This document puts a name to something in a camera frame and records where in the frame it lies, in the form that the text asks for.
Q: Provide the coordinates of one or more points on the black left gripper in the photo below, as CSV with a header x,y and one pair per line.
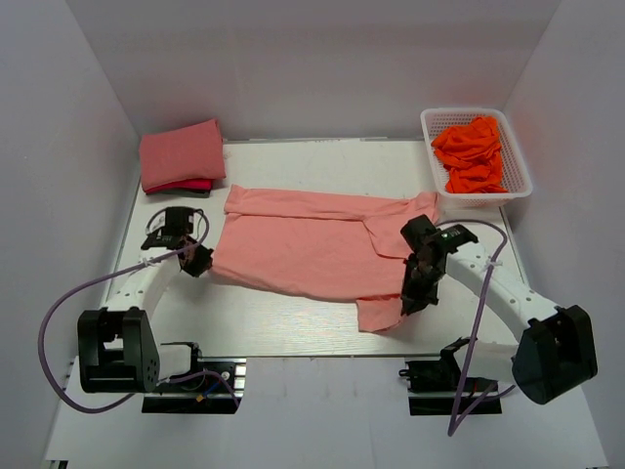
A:
x,y
203,264

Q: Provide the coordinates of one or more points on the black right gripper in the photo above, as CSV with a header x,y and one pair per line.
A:
x,y
413,298

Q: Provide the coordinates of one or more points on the light pink t shirt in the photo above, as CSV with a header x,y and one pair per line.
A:
x,y
323,246

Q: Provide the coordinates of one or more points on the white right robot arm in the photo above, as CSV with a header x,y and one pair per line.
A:
x,y
555,349

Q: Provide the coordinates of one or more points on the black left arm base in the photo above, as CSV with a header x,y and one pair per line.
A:
x,y
201,395

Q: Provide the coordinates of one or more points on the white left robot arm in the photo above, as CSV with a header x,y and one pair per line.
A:
x,y
119,350

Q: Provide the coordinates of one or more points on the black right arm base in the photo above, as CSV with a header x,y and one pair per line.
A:
x,y
432,384

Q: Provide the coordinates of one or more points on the folded dark t shirt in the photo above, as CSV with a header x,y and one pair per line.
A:
x,y
181,193

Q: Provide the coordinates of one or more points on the folded magenta t shirt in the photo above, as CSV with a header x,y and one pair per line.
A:
x,y
189,185

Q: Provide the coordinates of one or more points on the folded salmon red t shirt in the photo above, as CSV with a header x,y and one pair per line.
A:
x,y
193,152

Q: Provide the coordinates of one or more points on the orange t shirt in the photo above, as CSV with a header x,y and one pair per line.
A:
x,y
471,155

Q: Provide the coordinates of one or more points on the white perforated plastic basket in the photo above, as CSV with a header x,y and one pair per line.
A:
x,y
515,175

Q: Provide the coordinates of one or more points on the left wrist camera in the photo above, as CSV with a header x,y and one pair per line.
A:
x,y
169,228

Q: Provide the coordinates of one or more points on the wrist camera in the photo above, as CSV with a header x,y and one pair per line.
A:
x,y
169,228
421,234

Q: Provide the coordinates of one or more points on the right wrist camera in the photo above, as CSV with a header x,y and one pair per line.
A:
x,y
421,234

